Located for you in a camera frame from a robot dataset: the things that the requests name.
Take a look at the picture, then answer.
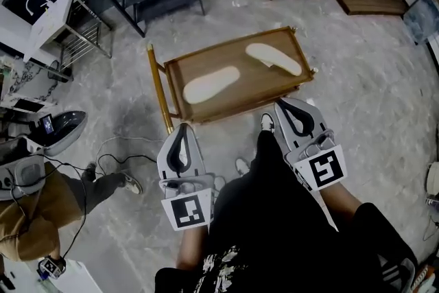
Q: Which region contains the person's left forearm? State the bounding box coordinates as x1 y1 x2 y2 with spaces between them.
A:
175 224 210 271

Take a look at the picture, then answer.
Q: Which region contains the wooden trolley with gold frame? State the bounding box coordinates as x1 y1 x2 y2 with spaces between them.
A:
146 25 319 135

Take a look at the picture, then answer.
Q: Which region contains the person's shoe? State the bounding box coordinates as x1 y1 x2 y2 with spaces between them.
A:
235 157 251 177
260 112 276 134

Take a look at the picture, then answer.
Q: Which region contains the blue grey painted panel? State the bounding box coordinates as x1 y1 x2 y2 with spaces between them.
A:
403 0 439 46

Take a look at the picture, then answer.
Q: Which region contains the marble pattern cabinet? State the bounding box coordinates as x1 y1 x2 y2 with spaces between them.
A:
0 54 60 108

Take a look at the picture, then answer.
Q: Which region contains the white counter on metal legs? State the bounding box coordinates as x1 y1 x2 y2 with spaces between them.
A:
23 0 112 71

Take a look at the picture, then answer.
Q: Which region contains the white slipper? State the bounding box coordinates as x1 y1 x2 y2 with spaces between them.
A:
245 43 303 77
182 65 241 106

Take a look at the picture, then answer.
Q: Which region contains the person's dark clothed body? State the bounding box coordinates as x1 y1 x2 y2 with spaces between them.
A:
154 130 419 293

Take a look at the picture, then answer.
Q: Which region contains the person's right forearm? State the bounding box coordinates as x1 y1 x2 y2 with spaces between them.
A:
318 181 363 233

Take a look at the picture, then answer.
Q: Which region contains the pile of household items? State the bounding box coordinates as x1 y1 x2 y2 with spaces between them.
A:
424 161 439 242

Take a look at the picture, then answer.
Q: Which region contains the black floor cable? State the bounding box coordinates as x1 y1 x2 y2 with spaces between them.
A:
44 153 158 259

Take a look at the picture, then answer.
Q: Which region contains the person's left shoe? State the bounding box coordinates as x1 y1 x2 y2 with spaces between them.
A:
235 157 251 177

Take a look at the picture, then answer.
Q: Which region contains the person's right shoe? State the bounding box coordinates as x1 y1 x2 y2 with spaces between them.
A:
260 112 276 134

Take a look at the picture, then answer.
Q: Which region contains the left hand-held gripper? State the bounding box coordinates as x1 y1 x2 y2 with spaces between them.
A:
156 123 217 232

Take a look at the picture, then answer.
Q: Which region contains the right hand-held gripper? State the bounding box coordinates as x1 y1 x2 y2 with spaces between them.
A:
274 97 348 192

